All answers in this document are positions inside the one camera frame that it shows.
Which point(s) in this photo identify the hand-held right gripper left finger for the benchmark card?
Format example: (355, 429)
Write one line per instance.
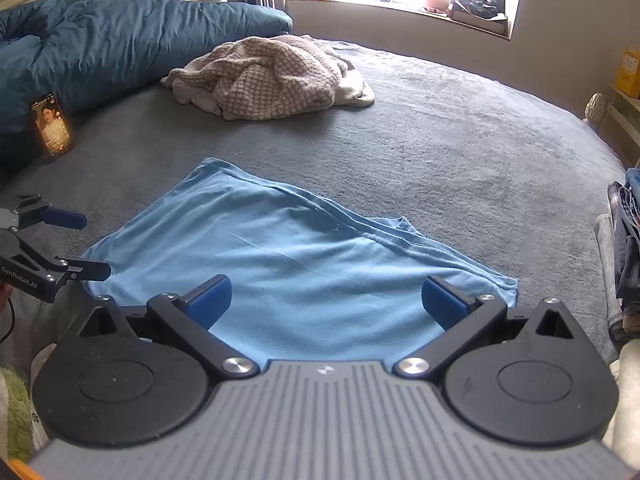
(210, 300)

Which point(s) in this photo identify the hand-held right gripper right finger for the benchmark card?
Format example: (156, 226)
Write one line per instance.
(442, 300)

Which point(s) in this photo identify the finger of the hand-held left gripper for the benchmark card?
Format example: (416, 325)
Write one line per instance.
(92, 270)
(62, 217)

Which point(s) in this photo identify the light blue t-shirt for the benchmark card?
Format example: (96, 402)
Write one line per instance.
(300, 260)

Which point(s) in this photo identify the dark clothes on windowsill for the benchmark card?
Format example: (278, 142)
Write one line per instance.
(482, 6)

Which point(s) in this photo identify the smartphone with lit screen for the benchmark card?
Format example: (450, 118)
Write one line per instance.
(50, 125)

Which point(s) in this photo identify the green shaggy rug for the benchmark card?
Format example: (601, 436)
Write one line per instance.
(12, 410)

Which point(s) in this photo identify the grey bed cover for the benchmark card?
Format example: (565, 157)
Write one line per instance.
(450, 135)

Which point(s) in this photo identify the blue pillow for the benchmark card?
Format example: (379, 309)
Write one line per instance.
(125, 45)

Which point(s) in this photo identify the folded dark navy pants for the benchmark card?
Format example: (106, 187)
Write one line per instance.
(627, 260)

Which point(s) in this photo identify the folded plaid shirt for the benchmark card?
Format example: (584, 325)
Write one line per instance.
(617, 205)

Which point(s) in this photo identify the white cloth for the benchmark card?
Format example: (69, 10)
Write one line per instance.
(357, 92)

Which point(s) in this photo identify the beige checked knit cloth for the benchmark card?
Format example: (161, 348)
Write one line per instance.
(275, 75)

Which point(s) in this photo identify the cream carved bedpost knob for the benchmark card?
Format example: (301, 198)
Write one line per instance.
(596, 107)

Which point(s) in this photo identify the cream desk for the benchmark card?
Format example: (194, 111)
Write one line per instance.
(622, 115)

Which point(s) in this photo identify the yellow box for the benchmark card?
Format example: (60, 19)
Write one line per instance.
(629, 72)

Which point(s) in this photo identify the pink pot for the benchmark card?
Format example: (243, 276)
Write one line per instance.
(437, 0)

